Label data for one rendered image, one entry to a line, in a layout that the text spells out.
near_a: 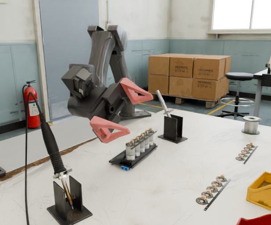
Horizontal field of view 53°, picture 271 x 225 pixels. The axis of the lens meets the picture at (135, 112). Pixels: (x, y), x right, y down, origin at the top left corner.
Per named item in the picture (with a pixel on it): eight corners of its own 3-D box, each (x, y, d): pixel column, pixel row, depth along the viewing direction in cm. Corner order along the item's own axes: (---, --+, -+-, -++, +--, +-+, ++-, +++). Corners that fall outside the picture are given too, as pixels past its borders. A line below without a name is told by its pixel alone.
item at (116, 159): (131, 171, 69) (131, 167, 69) (108, 164, 72) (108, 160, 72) (158, 148, 82) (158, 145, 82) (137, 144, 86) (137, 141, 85)
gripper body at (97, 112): (117, 82, 60) (95, 81, 65) (91, 115, 55) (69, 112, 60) (129, 103, 64) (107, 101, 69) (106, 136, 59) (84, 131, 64)
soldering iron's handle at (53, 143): (64, 172, 54) (44, 114, 57) (68, 169, 52) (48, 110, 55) (52, 176, 53) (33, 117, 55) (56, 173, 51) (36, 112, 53)
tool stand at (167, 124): (174, 145, 95) (160, 116, 97) (194, 135, 88) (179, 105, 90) (163, 150, 91) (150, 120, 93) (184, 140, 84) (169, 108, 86)
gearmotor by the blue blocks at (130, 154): (124, 162, 71) (123, 144, 70) (128, 158, 73) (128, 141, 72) (132, 164, 70) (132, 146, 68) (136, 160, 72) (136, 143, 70)
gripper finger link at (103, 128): (134, 100, 53) (100, 97, 59) (115, 128, 49) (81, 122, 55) (147, 123, 57) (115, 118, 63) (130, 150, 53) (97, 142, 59)
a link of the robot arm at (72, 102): (101, 89, 65) (83, 88, 70) (83, 89, 61) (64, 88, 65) (101, 117, 66) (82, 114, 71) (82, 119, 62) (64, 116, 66)
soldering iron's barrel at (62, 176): (73, 203, 52) (62, 172, 54) (76, 202, 51) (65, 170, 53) (66, 206, 52) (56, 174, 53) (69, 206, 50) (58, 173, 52)
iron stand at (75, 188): (80, 218, 57) (65, 173, 59) (98, 214, 50) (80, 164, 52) (53, 231, 53) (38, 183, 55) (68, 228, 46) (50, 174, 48)
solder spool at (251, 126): (243, 134, 94) (245, 120, 93) (239, 128, 100) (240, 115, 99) (262, 135, 93) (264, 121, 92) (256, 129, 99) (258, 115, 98)
